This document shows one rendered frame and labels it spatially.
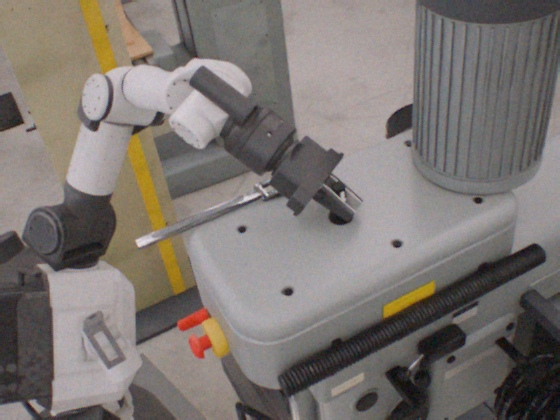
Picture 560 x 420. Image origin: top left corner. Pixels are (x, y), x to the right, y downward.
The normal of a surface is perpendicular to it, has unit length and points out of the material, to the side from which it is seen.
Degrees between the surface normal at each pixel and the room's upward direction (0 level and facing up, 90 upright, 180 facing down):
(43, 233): 61
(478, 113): 90
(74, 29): 90
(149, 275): 90
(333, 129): 0
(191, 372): 0
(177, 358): 0
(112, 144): 92
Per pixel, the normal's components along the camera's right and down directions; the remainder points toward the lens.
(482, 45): -0.34, 0.66
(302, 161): 0.34, -0.50
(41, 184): -0.11, -0.73
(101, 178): 0.56, 0.54
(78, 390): 0.51, -0.01
